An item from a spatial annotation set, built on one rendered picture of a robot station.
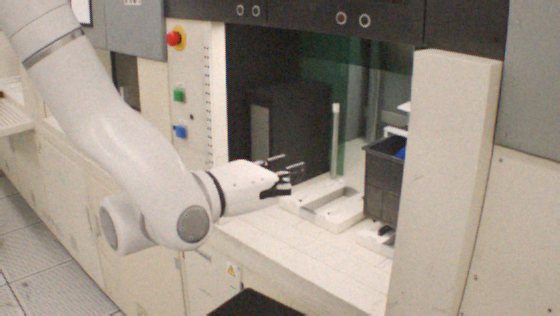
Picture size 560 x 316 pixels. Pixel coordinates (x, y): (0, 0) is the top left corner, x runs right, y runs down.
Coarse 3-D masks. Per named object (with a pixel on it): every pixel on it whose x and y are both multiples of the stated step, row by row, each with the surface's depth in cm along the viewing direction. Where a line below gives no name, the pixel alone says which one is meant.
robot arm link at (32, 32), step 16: (0, 0) 49; (16, 0) 49; (32, 0) 50; (48, 0) 51; (64, 0) 54; (0, 16) 50; (16, 16) 50; (32, 16) 50; (48, 16) 51; (64, 16) 53; (16, 32) 51; (32, 32) 51; (48, 32) 51; (64, 32) 53; (16, 48) 52; (32, 48) 51
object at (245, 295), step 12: (228, 300) 88; (240, 300) 91; (252, 300) 92; (264, 300) 90; (276, 300) 88; (216, 312) 86; (228, 312) 89; (240, 312) 92; (252, 312) 93; (264, 312) 91; (276, 312) 89; (288, 312) 87; (300, 312) 85
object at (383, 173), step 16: (384, 128) 116; (400, 128) 121; (368, 144) 112; (384, 144) 115; (400, 144) 120; (368, 160) 111; (384, 160) 107; (400, 160) 104; (368, 176) 112; (384, 176) 109; (400, 176) 105; (368, 192) 114; (384, 192) 110; (400, 192) 107; (368, 208) 116; (384, 208) 112
